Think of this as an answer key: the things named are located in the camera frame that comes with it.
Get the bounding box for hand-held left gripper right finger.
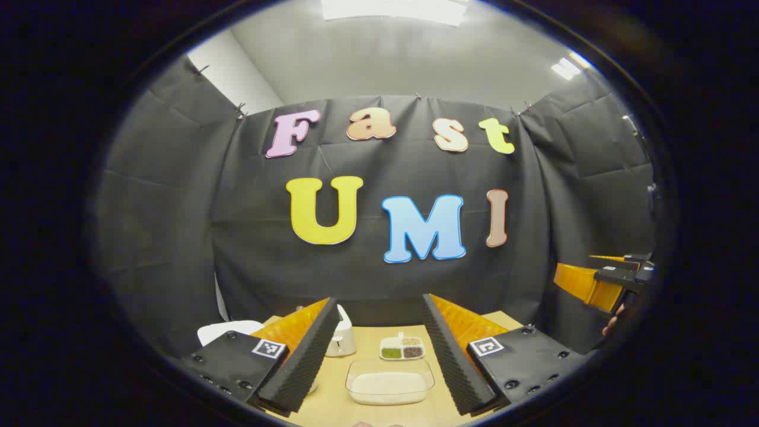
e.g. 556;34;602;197
422;293;597;418

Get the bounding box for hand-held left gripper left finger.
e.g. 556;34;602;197
181;297;341;418

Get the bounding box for clear container of rice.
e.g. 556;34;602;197
346;359;435;406

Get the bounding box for white rice cooker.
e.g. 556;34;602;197
197;320;318;397

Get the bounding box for white toaster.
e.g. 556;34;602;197
325;304;357;358

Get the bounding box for white divided dish of beans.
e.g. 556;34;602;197
379;332;426;361

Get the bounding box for black backdrop cloth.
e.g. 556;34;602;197
95;56;656;356

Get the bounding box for small ceiling light panel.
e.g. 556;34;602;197
551;52;594;81

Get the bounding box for large ceiling light panel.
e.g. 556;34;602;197
320;0;469;27

